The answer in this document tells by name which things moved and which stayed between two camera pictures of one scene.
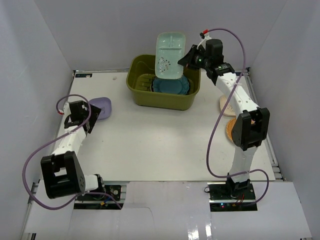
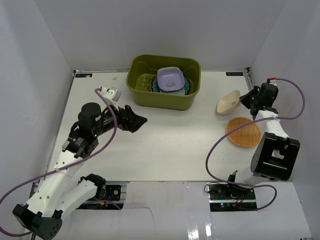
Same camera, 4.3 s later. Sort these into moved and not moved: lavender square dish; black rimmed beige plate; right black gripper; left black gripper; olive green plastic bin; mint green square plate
Moved: right black gripper; lavender square dish; mint green square plate; left black gripper
Not moved: olive green plastic bin; black rimmed beige plate
